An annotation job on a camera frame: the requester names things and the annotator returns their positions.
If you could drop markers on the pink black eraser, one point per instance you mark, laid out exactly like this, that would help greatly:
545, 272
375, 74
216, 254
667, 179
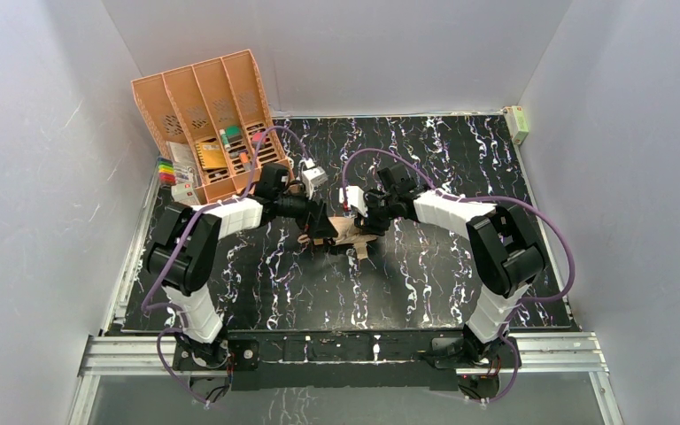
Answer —
259, 138

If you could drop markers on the colourful marker set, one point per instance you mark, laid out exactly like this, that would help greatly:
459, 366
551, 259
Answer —
166, 172

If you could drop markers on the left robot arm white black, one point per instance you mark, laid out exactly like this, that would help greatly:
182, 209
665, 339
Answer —
180, 255

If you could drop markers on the orange plastic file organizer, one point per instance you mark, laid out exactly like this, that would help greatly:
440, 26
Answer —
189, 103

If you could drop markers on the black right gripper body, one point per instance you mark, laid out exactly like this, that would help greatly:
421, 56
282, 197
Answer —
368, 218

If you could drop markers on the white red small box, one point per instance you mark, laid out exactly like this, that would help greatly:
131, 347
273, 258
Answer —
185, 193

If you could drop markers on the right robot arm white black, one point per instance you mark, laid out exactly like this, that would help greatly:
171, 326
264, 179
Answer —
506, 249

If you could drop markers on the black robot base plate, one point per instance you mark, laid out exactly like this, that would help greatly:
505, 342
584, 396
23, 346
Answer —
265, 359

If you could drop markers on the beige folding umbrella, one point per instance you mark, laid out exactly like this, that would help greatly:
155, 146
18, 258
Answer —
347, 234

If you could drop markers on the green white glue stick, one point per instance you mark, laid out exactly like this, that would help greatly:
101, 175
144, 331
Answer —
224, 139

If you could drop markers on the yellow notebook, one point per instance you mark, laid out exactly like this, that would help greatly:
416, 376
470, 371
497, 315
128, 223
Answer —
210, 154

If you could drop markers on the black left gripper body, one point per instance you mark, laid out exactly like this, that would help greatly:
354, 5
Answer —
317, 216

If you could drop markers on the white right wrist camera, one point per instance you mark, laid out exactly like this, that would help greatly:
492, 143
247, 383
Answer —
352, 199

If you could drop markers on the white paper card pack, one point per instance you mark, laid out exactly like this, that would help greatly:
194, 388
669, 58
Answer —
181, 155

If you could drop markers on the green white box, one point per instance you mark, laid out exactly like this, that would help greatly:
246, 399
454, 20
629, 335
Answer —
517, 123

